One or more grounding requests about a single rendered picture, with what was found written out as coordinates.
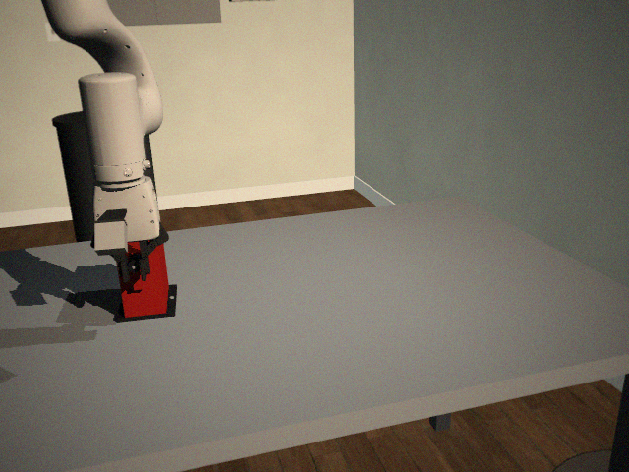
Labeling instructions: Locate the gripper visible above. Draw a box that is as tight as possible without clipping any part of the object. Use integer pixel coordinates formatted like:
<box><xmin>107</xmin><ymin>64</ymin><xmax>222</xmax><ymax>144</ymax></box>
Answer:
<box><xmin>92</xmin><ymin>175</ymin><xmax>169</xmax><ymax>283</ymax></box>

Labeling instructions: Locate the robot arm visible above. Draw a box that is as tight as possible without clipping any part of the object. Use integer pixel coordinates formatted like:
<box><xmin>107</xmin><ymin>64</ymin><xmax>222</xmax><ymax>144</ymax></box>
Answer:
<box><xmin>41</xmin><ymin>0</ymin><xmax>163</xmax><ymax>256</ymax></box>

